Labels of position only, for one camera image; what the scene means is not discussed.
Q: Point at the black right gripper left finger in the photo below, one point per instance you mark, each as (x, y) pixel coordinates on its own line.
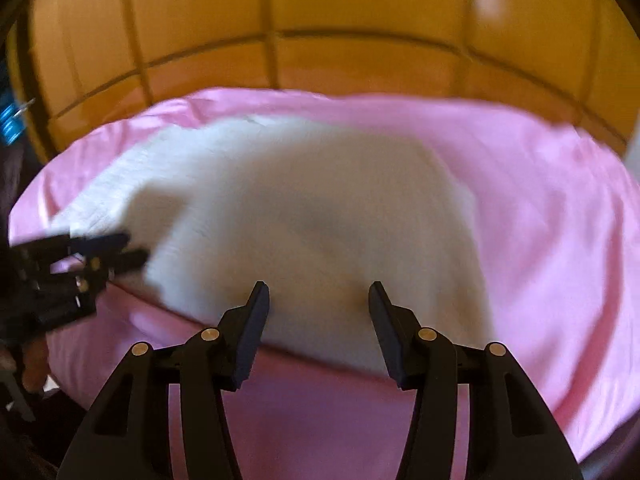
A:
(161, 413)

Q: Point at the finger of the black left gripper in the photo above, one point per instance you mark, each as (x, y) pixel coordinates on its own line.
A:
(52, 300)
(39, 255)

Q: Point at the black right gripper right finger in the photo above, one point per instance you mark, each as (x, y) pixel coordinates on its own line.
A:
(512, 432)

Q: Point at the white knitted sweater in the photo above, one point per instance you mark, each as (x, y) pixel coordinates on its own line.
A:
(318, 212)

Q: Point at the person's left hand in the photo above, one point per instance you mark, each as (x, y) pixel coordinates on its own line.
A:
(35, 367)

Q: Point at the dark window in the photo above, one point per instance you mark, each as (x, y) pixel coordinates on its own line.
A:
(11, 122)

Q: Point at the pink bed sheet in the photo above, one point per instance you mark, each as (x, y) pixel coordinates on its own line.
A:
(558, 218)

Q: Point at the orange wooden wardrobe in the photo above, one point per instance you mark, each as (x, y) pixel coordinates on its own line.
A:
(79, 64)

